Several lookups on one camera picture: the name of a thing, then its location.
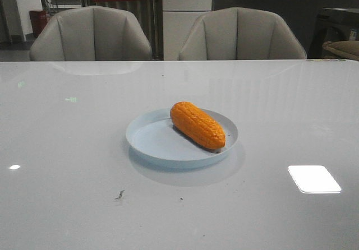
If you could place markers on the light blue round plate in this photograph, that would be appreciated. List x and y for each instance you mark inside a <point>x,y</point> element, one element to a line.
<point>156,140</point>

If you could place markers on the beige upholstered chair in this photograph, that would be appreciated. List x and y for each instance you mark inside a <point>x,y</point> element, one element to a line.
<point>239,33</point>
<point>93,33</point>

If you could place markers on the white cabinet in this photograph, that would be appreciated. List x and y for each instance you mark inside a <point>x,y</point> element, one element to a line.
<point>178,17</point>

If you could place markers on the tan cushion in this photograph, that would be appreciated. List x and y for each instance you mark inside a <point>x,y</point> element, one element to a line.
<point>342,49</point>

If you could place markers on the orange plastic corn cob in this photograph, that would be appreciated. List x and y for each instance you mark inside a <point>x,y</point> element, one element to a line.
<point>197,125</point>

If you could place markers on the red bin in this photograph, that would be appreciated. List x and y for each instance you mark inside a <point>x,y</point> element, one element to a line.
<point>38,21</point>

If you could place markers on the dark grey counter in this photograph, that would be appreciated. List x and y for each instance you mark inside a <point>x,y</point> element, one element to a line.
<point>312,21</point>

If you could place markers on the left beige upholstered chair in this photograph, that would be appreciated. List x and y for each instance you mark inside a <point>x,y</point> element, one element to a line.
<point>93,33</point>

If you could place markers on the right beige upholstered chair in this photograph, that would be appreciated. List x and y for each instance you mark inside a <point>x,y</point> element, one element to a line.
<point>239,33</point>

